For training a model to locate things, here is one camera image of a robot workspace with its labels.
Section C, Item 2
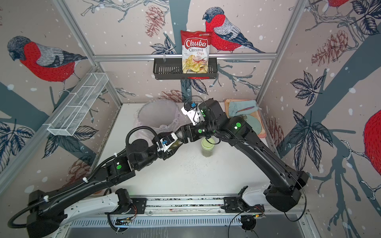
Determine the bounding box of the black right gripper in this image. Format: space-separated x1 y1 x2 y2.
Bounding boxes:
171 122 219 146

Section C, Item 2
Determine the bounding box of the short clear mung bean jar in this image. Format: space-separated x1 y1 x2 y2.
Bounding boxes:
171 140 183 149

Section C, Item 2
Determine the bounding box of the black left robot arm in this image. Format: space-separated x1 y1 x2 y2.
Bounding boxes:
8 135 183 238

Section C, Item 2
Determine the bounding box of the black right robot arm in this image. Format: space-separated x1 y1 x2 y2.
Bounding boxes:
176 99 309 212

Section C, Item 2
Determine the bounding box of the green lid mung bean jar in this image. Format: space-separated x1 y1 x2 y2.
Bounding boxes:
201 138 215 157

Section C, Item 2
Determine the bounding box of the white mesh trash bin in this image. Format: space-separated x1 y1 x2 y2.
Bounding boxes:
136 99 182 134

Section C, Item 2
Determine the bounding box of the clear plastic bin liner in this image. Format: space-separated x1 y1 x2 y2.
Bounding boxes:
132 99 188 139

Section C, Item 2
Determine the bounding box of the teal folded cloth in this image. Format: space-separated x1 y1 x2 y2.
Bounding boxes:
228 100 260 117

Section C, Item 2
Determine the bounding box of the teal oval plate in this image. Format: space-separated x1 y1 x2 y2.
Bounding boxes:
246 115 263 135

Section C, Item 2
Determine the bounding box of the pink serving tray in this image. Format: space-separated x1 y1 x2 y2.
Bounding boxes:
224 99 267 138

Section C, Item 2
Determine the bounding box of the Chuba cassava chips bag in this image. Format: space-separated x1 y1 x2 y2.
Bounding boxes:
181 31 211 73

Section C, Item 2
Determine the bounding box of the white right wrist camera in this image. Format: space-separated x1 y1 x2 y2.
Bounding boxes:
181 102 201 126

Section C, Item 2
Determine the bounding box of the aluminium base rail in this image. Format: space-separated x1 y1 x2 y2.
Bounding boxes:
107 194 307 216

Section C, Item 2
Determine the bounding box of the dark grey wall shelf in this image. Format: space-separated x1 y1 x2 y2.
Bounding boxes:
153 58 218 80

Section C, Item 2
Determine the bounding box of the white wire mesh shelf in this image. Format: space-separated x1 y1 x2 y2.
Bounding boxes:
47 72 109 136

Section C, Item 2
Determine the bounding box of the black corrugated cable conduit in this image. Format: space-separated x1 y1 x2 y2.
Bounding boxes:
7 126 163 229

